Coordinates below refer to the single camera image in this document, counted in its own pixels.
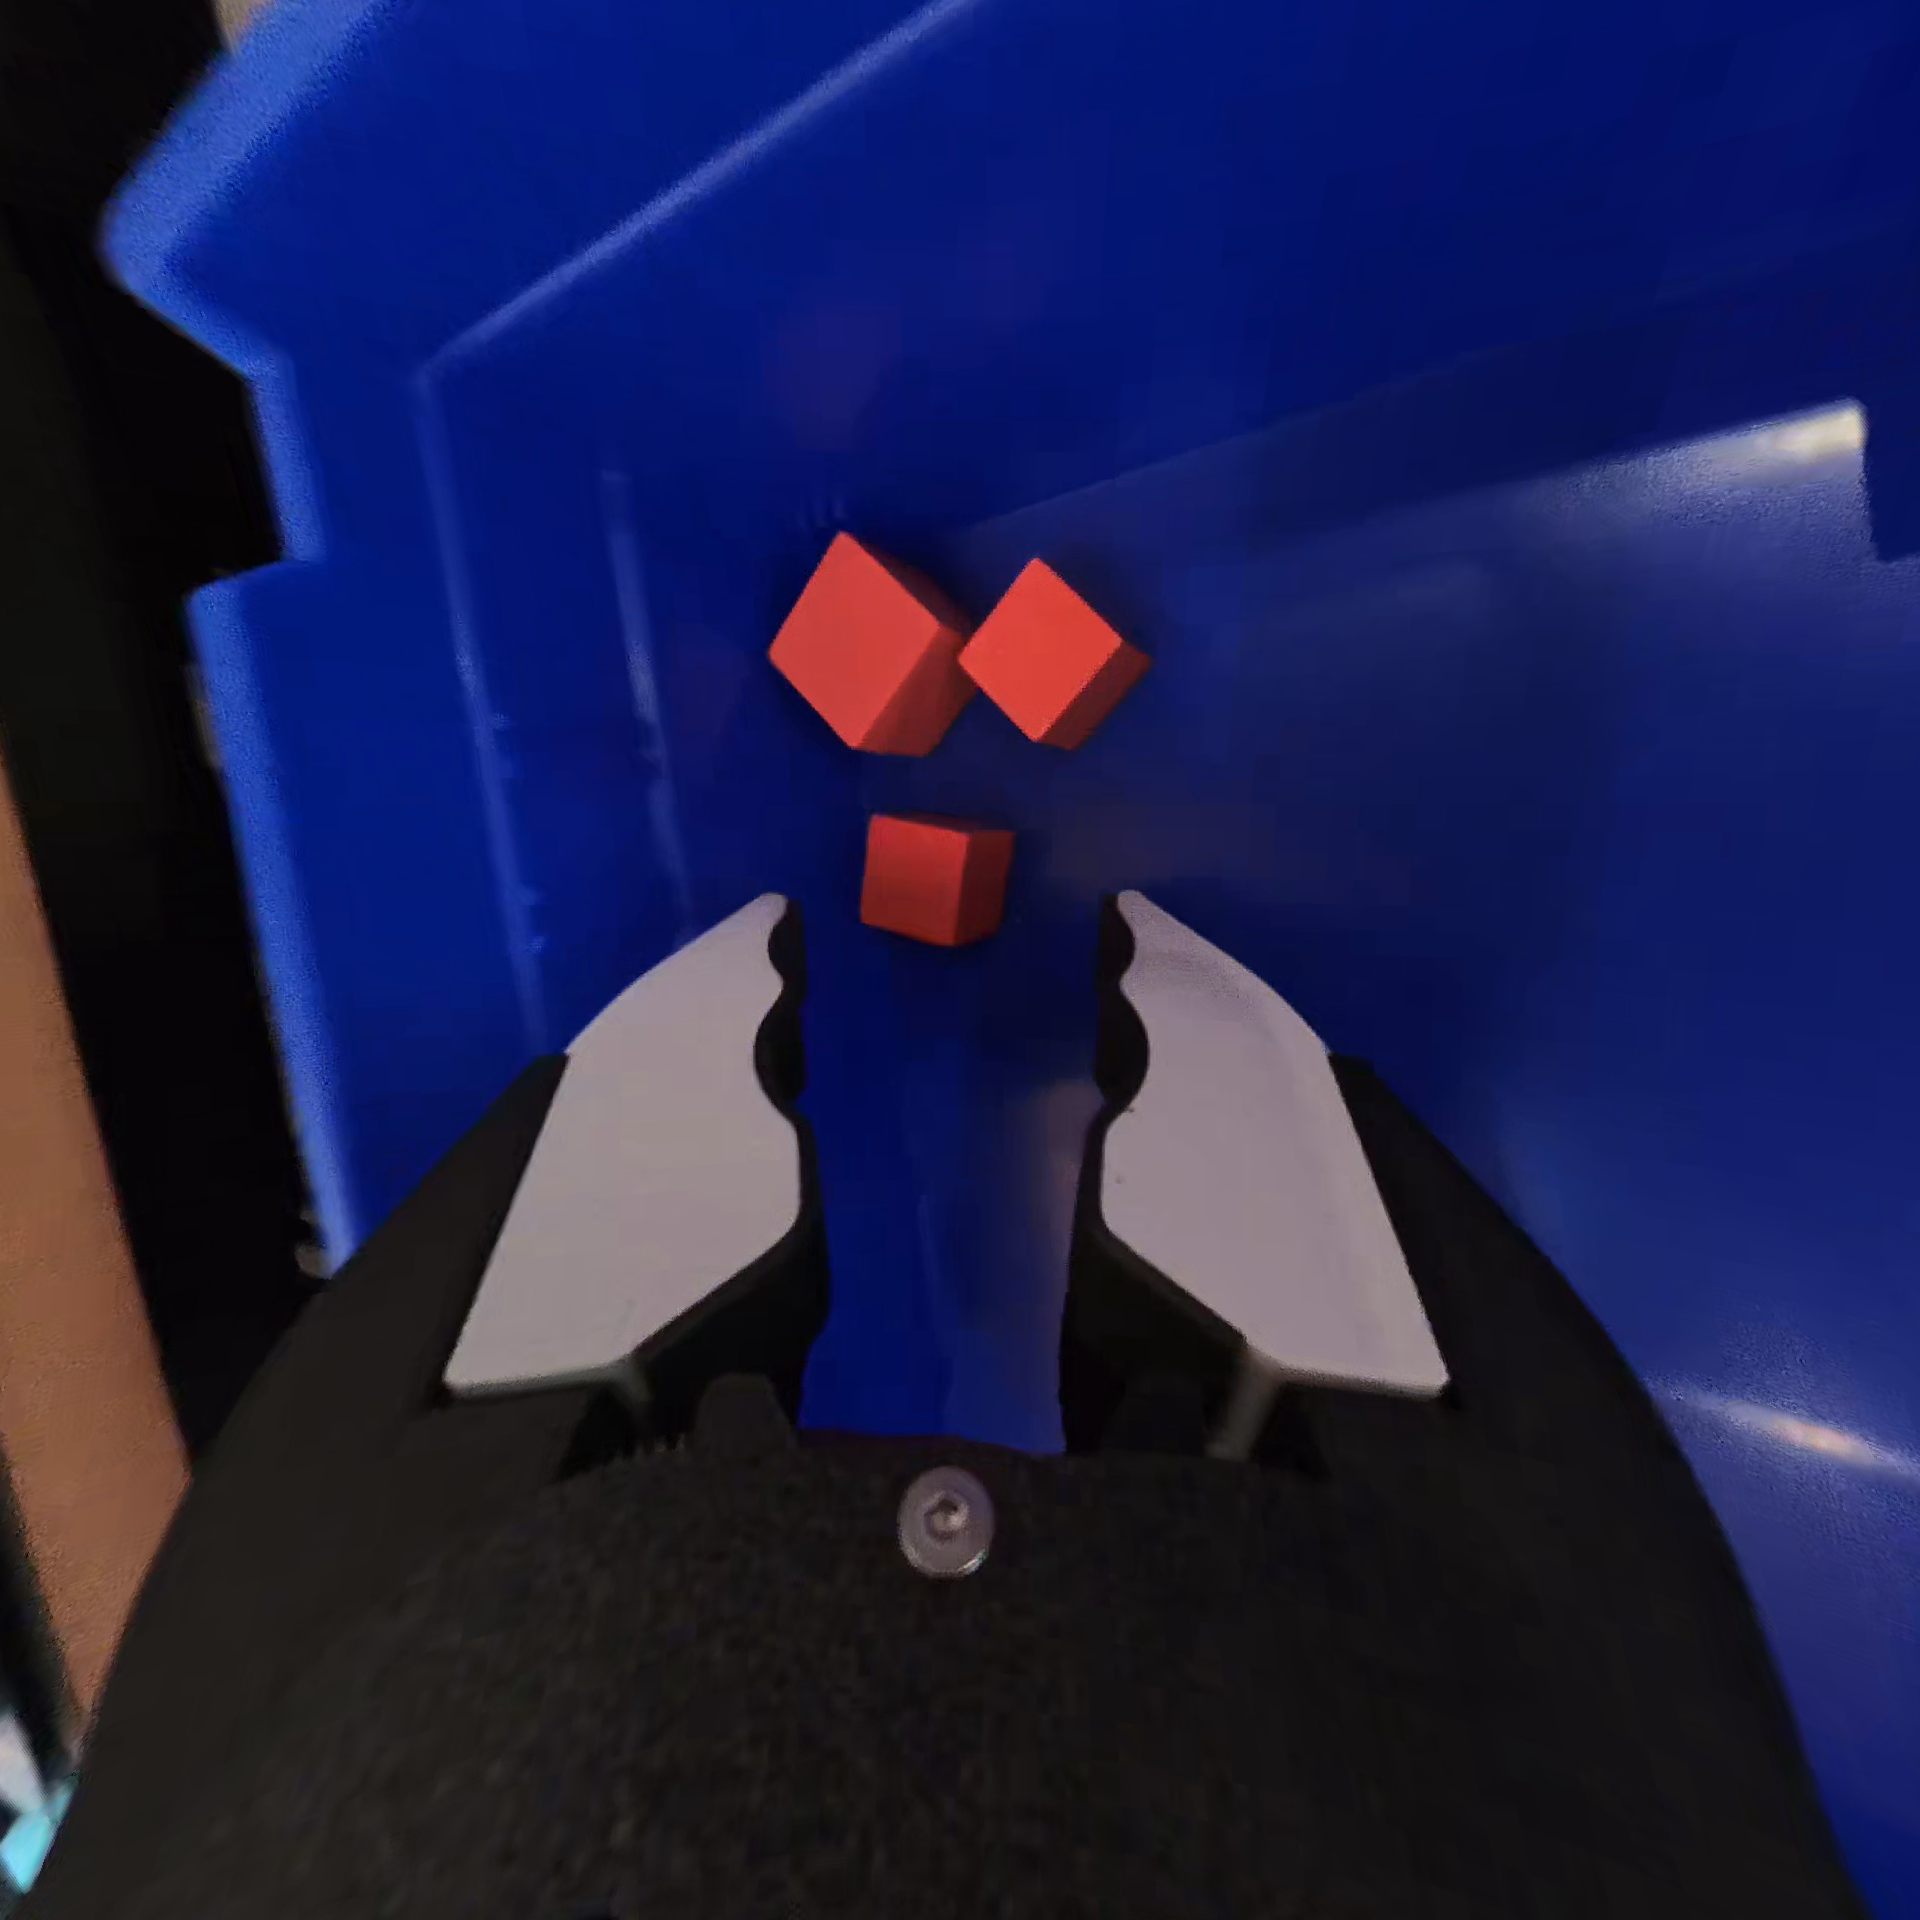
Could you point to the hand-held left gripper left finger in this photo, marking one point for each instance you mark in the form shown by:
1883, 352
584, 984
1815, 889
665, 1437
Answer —
646, 1201

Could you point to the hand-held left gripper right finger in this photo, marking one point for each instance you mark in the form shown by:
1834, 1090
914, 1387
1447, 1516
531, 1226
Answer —
1267, 1201

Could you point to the red wooden cube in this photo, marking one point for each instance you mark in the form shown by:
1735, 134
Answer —
1050, 651
870, 644
930, 878

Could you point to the blue plastic bin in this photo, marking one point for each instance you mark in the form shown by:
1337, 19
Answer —
1350, 598

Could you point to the wood edged grey table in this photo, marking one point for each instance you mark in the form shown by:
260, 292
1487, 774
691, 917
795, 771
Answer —
76, 1275

